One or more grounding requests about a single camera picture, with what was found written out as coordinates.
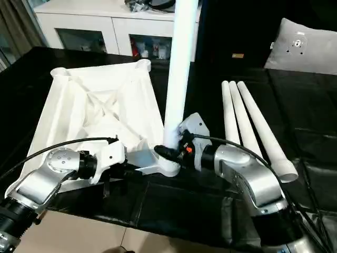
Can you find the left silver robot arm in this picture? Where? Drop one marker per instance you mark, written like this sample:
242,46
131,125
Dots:
34,182

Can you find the red item behind glass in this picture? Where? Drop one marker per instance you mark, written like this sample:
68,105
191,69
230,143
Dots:
134,47

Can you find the white cabinet with glass doors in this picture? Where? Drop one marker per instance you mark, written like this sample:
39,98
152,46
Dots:
87,21

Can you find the black mat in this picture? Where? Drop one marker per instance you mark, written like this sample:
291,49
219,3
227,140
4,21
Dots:
302,110

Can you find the beige curtain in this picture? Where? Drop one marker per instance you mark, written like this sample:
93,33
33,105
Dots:
15,29

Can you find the small brown label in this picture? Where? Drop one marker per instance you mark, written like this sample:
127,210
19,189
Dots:
237,55

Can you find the white plastic table leg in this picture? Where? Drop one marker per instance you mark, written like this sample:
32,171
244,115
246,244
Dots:
181,66
244,118
260,118
229,110

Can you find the grey cushion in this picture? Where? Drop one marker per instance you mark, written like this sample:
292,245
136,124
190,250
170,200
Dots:
302,47

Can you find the white plastic table top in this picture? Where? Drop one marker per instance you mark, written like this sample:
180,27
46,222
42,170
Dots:
79,110

